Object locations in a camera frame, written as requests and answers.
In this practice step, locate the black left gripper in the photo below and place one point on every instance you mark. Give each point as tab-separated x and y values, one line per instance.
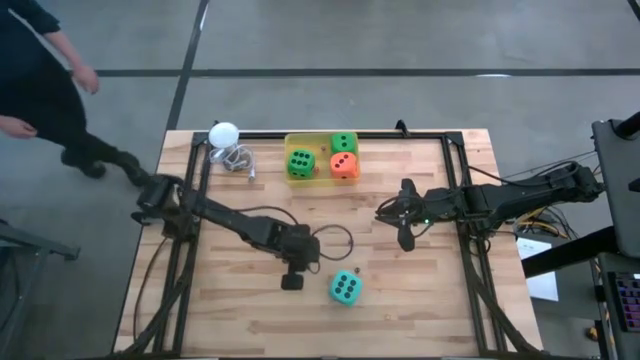
300	245

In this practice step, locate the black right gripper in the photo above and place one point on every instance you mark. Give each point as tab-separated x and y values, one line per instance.
440	202

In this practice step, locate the teal foam die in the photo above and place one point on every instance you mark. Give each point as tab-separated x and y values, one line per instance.
345	288

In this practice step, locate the orange foam die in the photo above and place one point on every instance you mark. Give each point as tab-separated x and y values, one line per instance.
344	165

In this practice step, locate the green foam die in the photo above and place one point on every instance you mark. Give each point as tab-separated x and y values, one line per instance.
301	163
344	142

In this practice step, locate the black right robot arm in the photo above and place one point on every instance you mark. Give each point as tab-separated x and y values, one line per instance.
510	197

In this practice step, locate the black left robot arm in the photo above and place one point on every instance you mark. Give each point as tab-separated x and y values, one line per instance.
230	225

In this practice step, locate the black clamp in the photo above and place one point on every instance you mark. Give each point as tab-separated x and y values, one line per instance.
402	129

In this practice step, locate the yellow translucent plastic tray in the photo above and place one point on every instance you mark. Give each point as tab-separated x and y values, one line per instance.
310	140

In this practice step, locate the white round-topped stand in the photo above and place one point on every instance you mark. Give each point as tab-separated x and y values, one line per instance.
223	135

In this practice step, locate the white paper sheet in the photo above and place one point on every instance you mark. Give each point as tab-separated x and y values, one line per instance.
542	287

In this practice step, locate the black stand leg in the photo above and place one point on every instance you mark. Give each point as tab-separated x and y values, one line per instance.
565	257

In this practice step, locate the dark grey laptop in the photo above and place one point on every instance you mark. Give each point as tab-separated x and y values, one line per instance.
620	190

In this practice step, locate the small orange object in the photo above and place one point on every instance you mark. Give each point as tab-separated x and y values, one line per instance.
592	333

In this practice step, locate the backlit keyboard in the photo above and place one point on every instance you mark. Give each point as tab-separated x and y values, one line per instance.
629	302

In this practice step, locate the grey metal cart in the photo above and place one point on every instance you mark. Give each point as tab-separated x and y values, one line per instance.
30	250

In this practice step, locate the person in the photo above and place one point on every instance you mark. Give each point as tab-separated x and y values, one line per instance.
40	90

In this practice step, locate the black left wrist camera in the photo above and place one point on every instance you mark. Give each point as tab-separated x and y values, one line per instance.
292	281

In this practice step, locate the black metal table frame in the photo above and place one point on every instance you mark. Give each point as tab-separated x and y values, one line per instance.
380	135

